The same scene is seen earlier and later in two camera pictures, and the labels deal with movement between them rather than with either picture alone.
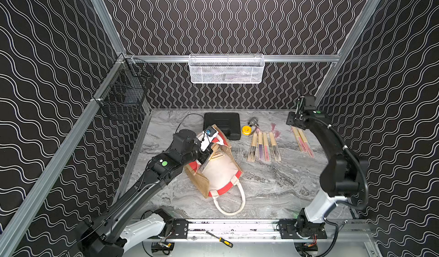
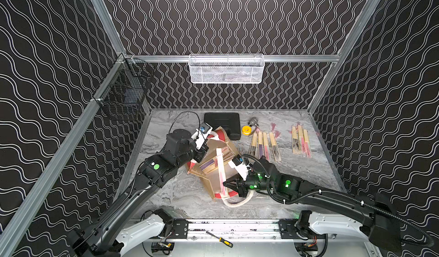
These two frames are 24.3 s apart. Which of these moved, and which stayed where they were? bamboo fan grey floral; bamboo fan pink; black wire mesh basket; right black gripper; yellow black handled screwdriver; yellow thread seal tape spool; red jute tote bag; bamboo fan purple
Moved: right black gripper; red jute tote bag
Stayed: yellow thread seal tape spool; yellow black handled screwdriver; bamboo fan grey floral; bamboo fan purple; black wire mesh basket; bamboo fan pink
